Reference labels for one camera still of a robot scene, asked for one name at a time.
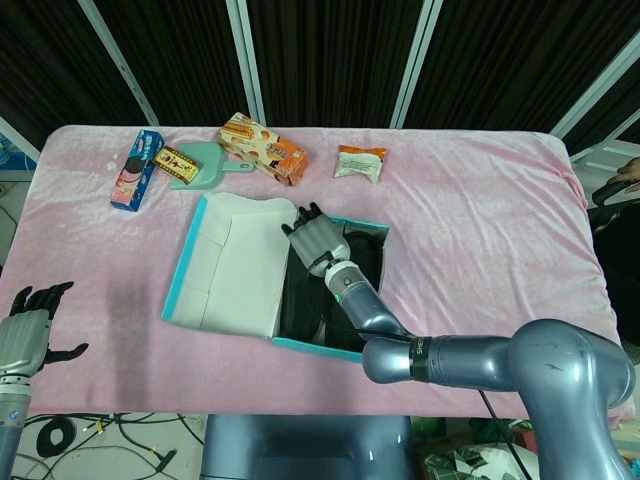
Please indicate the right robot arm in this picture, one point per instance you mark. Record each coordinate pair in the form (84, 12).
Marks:
(500, 360)

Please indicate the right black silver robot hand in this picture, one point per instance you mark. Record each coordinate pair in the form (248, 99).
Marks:
(317, 240)

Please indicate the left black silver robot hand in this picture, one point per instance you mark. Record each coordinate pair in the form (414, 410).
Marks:
(22, 345)

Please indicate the small red yellow box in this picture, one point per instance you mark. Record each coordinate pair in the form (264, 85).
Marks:
(177, 164)

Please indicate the black chair armrest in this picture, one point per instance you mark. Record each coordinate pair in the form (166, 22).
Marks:
(610, 192)

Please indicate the white partition post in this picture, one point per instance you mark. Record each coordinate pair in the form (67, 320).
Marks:
(247, 60)
(17, 136)
(415, 65)
(120, 62)
(595, 80)

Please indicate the blue Oreo cookie box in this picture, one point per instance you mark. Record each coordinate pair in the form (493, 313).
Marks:
(136, 170)

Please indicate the person's hand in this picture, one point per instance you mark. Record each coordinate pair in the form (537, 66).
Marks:
(630, 171)

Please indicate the black tape roll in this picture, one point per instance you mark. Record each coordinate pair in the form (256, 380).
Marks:
(46, 440)

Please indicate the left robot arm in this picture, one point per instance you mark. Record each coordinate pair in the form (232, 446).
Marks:
(14, 410)

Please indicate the teal plastic dustpan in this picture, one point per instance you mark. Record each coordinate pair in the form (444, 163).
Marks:
(210, 160)

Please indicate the green white patterned bag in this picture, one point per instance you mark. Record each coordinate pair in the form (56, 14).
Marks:
(460, 462)

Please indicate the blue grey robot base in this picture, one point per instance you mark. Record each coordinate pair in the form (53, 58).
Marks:
(305, 447)

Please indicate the black slipper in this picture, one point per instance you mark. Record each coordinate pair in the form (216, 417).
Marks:
(300, 310)
(367, 255)

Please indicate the orange biscuit box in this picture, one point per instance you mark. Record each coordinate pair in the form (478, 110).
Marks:
(265, 145)

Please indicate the turquoise cardboard shoe box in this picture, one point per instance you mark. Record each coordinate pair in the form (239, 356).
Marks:
(235, 270)

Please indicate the white orange snack packet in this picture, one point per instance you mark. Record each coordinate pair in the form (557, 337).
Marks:
(360, 164)

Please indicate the black ribbed partition panel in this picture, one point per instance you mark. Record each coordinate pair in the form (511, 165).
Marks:
(330, 50)
(175, 50)
(40, 60)
(500, 50)

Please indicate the dark clothed person body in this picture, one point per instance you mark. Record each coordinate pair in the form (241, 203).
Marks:
(620, 270)

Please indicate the white rounded plastic object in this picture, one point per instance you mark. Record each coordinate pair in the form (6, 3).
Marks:
(505, 462)

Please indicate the pink velvet table cloth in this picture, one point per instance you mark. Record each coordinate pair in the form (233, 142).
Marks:
(450, 250)

